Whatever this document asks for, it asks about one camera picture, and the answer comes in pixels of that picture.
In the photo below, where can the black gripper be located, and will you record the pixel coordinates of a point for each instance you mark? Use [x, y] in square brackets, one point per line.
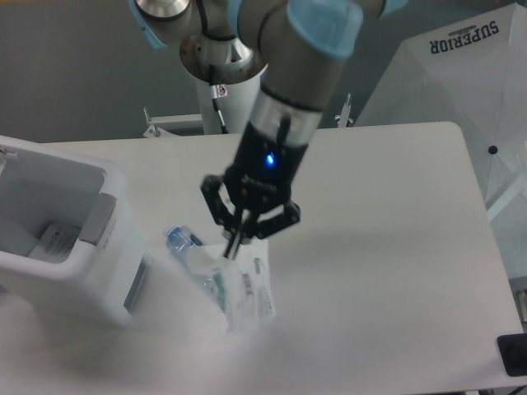
[258, 180]

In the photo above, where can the white plastic wrapper bag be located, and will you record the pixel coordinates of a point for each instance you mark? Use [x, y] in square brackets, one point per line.
[241, 287]

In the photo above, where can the clear plastic water bottle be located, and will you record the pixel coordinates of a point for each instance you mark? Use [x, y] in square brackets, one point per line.
[181, 239]

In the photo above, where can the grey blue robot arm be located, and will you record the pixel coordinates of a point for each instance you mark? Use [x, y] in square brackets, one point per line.
[298, 50]

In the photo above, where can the white trash can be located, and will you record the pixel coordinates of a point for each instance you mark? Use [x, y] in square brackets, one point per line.
[103, 275]

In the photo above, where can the white paper in bin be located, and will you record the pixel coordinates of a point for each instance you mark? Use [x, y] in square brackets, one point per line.
[56, 243]

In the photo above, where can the white Superior umbrella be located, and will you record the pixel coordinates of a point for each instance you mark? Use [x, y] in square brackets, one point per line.
[471, 73]

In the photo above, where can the black device at corner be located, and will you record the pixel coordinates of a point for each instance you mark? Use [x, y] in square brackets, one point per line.
[512, 349]

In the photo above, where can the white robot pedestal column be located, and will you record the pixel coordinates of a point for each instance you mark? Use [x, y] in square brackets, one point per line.
[235, 102]

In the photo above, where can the white table mounting bracket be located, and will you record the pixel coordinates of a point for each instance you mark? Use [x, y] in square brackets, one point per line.
[172, 126]

